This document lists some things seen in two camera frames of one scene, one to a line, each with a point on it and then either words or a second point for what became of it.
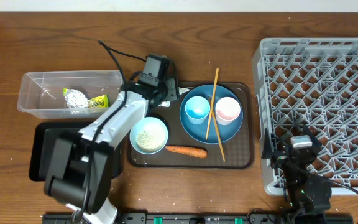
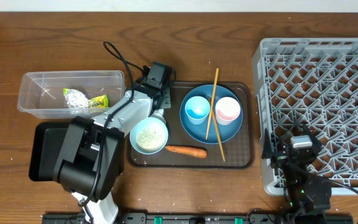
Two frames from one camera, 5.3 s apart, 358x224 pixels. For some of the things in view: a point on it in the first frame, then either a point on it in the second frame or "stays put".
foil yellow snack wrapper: x=75 y=99 stays put
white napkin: x=167 y=103 -> x=160 y=111
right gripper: x=316 y=144 stays put
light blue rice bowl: x=149 y=135 stays put
